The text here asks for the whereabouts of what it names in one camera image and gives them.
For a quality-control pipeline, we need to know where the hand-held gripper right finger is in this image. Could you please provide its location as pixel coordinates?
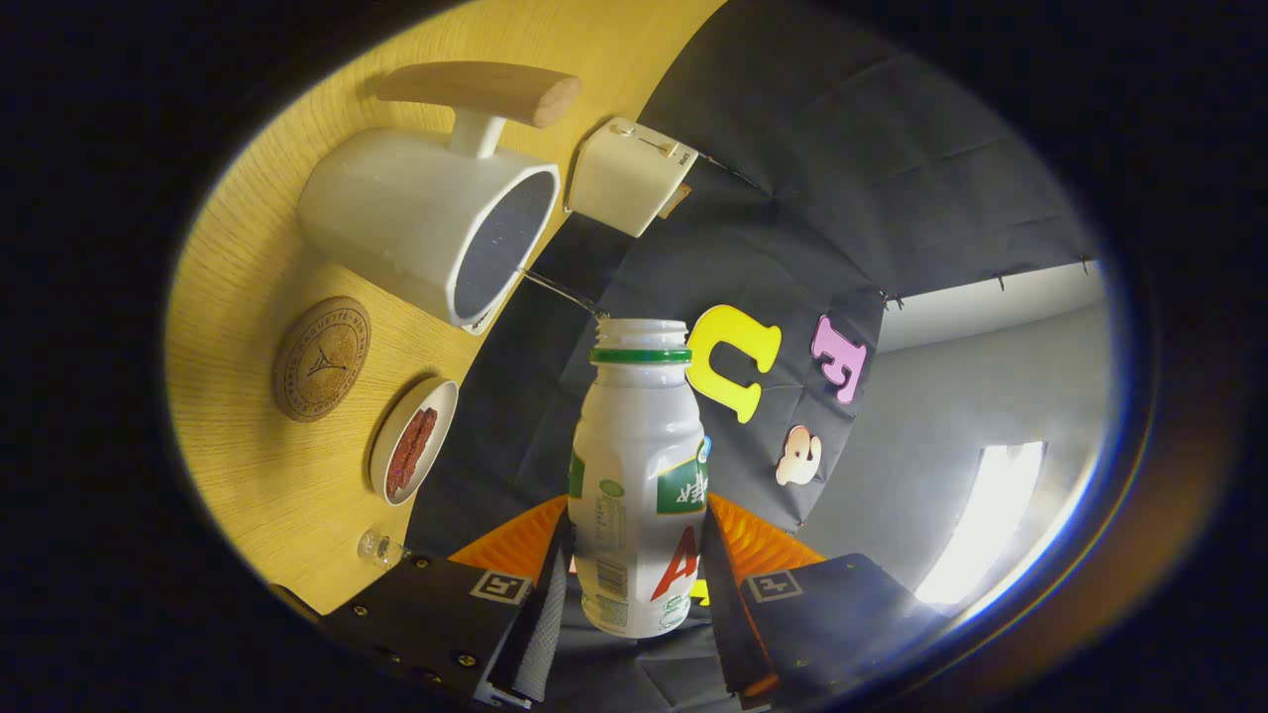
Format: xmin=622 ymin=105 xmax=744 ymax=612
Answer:
xmin=698 ymin=492 xmax=952 ymax=706

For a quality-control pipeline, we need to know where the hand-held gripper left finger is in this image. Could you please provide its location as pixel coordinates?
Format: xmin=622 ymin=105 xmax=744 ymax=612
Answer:
xmin=322 ymin=495 xmax=578 ymax=709

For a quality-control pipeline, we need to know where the white juice bottle green label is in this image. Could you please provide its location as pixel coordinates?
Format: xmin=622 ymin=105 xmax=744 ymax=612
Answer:
xmin=568 ymin=318 xmax=710 ymax=639

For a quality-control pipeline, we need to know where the round cork coaster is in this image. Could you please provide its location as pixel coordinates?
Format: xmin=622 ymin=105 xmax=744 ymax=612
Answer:
xmin=272 ymin=296 xmax=371 ymax=424

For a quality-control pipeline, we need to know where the white cup with wooden handle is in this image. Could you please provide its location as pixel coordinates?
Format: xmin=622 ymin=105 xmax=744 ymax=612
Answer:
xmin=296 ymin=61 xmax=581 ymax=330

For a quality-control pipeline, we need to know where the clear plastic water bottle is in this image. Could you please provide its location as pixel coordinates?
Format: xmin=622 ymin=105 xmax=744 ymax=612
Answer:
xmin=357 ymin=530 xmax=412 ymax=570

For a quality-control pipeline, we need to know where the brown meat patty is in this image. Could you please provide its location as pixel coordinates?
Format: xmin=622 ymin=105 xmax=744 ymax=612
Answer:
xmin=385 ymin=421 xmax=422 ymax=499
xmin=398 ymin=407 xmax=439 ymax=494

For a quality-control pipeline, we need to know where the ceiling light panel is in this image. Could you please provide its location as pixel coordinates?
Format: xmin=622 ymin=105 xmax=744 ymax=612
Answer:
xmin=913 ymin=442 xmax=1046 ymax=605

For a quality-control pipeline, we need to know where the round beige plate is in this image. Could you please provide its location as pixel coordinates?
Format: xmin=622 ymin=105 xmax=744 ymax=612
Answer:
xmin=369 ymin=376 xmax=460 ymax=507

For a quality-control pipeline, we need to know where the wooden table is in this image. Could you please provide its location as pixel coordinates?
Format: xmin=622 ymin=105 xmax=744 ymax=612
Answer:
xmin=163 ymin=0 xmax=729 ymax=615

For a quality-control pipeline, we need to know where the black backdrop cloth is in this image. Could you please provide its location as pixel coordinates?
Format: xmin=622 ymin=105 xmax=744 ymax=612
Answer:
xmin=406 ymin=0 xmax=1101 ymax=709

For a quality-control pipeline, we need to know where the cream toaster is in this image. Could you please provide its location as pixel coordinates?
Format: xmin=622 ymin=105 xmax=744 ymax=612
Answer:
xmin=566 ymin=117 xmax=699 ymax=239

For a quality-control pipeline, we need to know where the thin black toaster cable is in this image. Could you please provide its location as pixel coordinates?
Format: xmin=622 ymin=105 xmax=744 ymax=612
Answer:
xmin=693 ymin=149 xmax=764 ymax=191

